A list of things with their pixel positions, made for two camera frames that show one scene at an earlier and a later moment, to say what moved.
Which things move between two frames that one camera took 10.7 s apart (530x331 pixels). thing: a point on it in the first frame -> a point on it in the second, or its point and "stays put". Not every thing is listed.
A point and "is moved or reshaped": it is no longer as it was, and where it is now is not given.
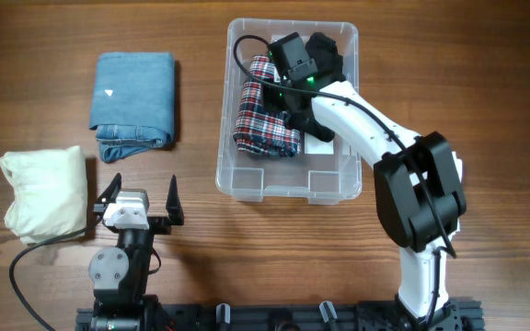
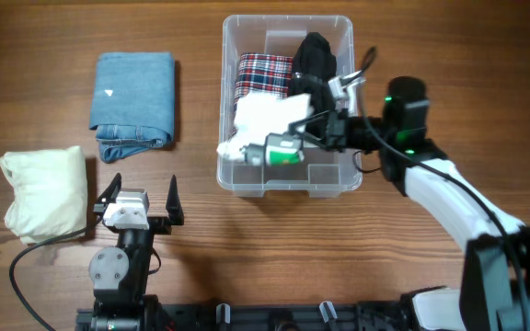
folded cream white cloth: (50, 193) stays put
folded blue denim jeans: (132, 102) stays put
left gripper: (163, 224) stays put
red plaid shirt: (261, 131) is moved or reshaped
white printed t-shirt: (459, 168) is moved or reshaped
